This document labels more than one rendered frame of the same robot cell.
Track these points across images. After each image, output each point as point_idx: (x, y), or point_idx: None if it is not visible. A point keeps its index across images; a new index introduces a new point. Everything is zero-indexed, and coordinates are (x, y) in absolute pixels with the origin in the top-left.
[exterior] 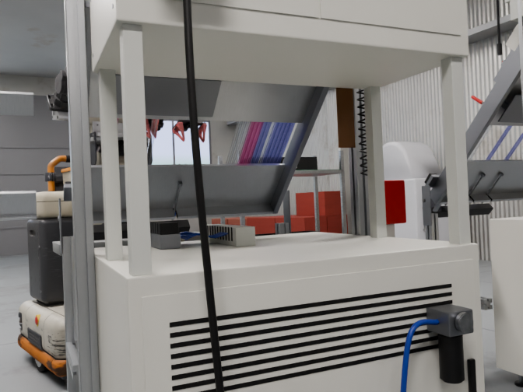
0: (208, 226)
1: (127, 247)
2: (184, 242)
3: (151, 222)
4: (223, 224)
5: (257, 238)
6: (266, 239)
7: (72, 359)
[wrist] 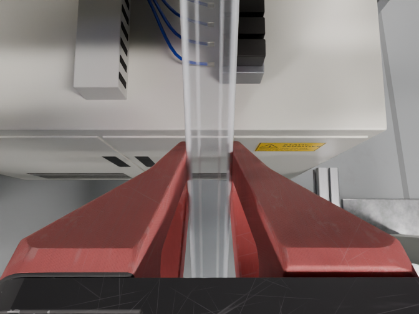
0: (121, 38)
1: (303, 69)
2: (169, 100)
3: (264, 10)
4: (78, 42)
5: (12, 57)
6: (11, 19)
7: (337, 197)
